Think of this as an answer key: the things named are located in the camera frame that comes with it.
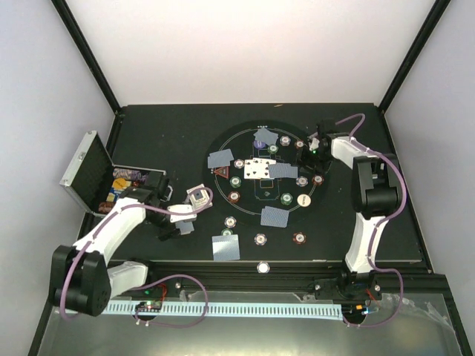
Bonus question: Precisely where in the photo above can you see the face up three spades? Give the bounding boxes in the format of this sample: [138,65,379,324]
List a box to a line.
[243,161,273,179]

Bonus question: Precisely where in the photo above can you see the white card box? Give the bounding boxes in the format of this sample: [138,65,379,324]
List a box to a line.
[186,184,212,211]

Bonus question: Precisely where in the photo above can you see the red triangular dealer button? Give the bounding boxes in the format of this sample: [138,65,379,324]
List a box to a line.
[214,166,229,179]

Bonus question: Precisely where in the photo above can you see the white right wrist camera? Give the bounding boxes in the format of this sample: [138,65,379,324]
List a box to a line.
[308,136,320,152]

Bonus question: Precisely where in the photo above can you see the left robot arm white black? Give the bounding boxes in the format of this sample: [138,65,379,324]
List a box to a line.
[48,182,192,320]

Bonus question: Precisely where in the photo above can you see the dealt blue card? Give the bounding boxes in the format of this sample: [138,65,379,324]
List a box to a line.
[261,206,289,228]
[212,234,240,262]
[261,131,279,145]
[207,156,233,168]

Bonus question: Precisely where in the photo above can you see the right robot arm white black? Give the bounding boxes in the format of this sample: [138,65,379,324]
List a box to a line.
[296,119,407,299]

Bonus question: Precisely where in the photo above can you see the red poker chip stack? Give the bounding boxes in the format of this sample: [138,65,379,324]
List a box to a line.
[292,232,307,245]

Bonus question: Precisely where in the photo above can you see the blue poker chip stack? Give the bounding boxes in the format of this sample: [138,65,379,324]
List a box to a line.
[254,234,267,246]

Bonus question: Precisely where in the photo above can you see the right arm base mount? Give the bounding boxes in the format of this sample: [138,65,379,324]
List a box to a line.
[313,270,382,324]

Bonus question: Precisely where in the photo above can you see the red chip mat top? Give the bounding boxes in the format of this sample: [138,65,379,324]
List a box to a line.
[295,140,305,150]

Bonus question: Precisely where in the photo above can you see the face up spade card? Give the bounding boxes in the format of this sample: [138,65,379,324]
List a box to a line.
[252,158,277,165]
[244,159,257,177]

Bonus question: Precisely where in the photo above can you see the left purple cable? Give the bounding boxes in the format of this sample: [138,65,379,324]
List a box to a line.
[59,186,215,329]

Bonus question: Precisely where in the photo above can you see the aluminium poker chip case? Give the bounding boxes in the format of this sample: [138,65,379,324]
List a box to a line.
[60,131,173,217]

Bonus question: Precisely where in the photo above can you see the face down card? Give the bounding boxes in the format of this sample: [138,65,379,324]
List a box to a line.
[268,163,298,179]

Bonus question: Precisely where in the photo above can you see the chips inside case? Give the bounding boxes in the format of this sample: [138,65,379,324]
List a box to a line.
[98,168,148,214]

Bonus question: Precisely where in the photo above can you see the round black poker mat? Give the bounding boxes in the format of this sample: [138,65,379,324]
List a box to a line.
[203,121,327,228]

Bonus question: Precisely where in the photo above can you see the white slotted cable duct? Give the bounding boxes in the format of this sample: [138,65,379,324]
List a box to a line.
[102,300,343,321]

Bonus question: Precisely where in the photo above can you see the purple round blind button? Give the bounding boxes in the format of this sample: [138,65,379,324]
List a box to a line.
[253,141,265,149]

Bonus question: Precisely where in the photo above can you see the white round blind button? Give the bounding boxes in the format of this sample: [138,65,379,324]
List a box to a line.
[297,194,312,208]

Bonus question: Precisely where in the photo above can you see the dealt blue card top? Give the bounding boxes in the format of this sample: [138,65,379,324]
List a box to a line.
[261,131,279,145]

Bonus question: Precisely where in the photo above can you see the blue playing card deck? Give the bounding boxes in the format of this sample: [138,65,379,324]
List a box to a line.
[175,221,194,236]

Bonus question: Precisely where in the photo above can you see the white chip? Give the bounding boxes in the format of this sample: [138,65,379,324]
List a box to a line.
[257,261,270,274]

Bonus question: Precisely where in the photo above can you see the green poker chip stack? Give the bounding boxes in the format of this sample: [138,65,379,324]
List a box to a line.
[221,228,233,236]

